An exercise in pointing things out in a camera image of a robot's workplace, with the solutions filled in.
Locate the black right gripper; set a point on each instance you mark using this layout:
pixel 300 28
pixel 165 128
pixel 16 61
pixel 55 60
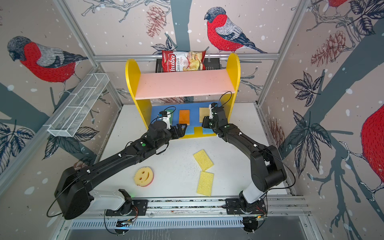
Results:
pixel 205 121

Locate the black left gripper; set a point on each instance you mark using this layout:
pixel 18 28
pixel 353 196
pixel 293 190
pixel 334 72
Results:
pixel 181 132

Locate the pale orange sponge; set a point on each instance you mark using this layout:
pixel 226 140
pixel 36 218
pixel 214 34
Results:
pixel 204 112

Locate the yellow sponge front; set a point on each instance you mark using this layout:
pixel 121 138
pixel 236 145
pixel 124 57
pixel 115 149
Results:
pixel 205 184

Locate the light blue sponge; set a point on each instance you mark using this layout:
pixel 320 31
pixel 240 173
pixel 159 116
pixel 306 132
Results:
pixel 190 130
pixel 207 131

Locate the light green scrub sponge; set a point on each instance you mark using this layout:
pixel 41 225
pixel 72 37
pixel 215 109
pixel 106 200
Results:
pixel 170 114

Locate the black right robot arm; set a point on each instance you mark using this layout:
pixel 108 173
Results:
pixel 267 171

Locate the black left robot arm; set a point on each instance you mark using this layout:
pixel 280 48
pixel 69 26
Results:
pixel 73 190

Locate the yellow shelf unit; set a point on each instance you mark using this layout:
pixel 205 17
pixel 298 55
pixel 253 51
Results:
pixel 146 87

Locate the yellow smiley face sponge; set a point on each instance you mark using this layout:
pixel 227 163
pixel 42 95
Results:
pixel 144 177

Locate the red cassava chips bag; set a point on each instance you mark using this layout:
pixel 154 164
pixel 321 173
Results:
pixel 174 61

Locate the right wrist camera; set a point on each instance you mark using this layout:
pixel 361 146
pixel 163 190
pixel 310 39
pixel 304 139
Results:
pixel 212 106

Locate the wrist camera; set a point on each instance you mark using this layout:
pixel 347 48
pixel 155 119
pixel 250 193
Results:
pixel 212 106
pixel 164 117

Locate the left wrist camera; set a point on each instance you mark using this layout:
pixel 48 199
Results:
pixel 164 117

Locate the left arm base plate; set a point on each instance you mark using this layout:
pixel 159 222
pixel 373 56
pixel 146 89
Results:
pixel 133 208

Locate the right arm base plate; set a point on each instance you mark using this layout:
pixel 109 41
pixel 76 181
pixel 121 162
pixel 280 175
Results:
pixel 239 206

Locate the white mesh wall basket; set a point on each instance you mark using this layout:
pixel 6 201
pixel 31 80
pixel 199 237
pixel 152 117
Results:
pixel 81 101

